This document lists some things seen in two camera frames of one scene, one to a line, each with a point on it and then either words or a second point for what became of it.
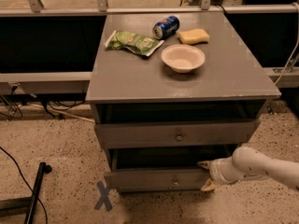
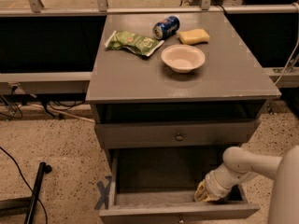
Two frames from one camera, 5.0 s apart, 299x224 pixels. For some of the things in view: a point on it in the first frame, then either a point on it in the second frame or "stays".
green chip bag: (138, 44) stays
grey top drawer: (165, 133) stays
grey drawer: (149, 170) -> (168, 204)
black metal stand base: (25, 205) stays
